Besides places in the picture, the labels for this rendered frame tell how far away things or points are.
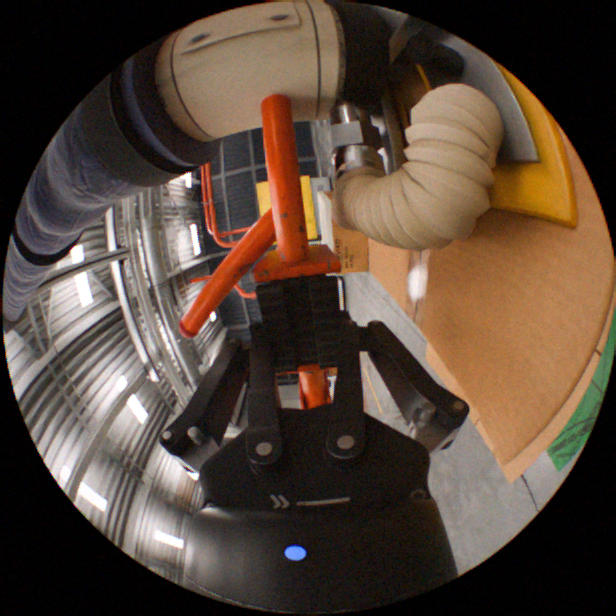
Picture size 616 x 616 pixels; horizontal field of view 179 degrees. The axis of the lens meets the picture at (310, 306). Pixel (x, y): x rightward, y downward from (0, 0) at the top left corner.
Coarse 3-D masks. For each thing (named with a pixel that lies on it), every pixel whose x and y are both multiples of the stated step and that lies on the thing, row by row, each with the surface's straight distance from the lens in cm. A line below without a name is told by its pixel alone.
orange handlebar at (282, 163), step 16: (272, 96) 17; (272, 112) 16; (288, 112) 17; (272, 128) 16; (288, 128) 16; (272, 144) 15; (288, 144) 15; (272, 160) 15; (288, 160) 15; (272, 176) 15; (288, 176) 15; (272, 192) 15; (288, 192) 14; (272, 208) 15; (288, 208) 14; (288, 224) 14; (304, 224) 15; (288, 240) 15; (304, 240) 15; (288, 256) 15; (304, 256) 15; (304, 384) 20; (320, 384) 20; (304, 400) 23; (320, 400) 22
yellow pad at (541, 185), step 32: (448, 32) 17; (416, 64) 15; (448, 64) 15; (480, 64) 14; (512, 96) 13; (512, 128) 12; (544, 128) 12; (512, 160) 12; (544, 160) 12; (512, 192) 12; (544, 192) 11; (576, 224) 12
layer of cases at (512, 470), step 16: (608, 320) 66; (432, 352) 133; (592, 368) 70; (448, 384) 123; (576, 400) 74; (560, 416) 78; (480, 432) 108; (544, 432) 83; (528, 448) 90; (544, 448) 85; (512, 464) 98; (528, 464) 92; (512, 480) 101
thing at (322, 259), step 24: (264, 264) 16; (288, 264) 14; (312, 264) 14; (336, 264) 14; (264, 288) 14; (288, 288) 14; (312, 288) 13; (336, 288) 13; (264, 312) 14; (288, 312) 14; (312, 312) 14; (336, 312) 14; (288, 336) 15; (312, 336) 16; (336, 336) 15; (288, 360) 16; (312, 360) 17; (336, 360) 16
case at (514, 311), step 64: (576, 192) 12; (384, 256) 35; (448, 256) 20; (512, 256) 14; (576, 256) 12; (448, 320) 21; (512, 320) 15; (576, 320) 12; (512, 384) 16; (576, 384) 14; (512, 448) 17
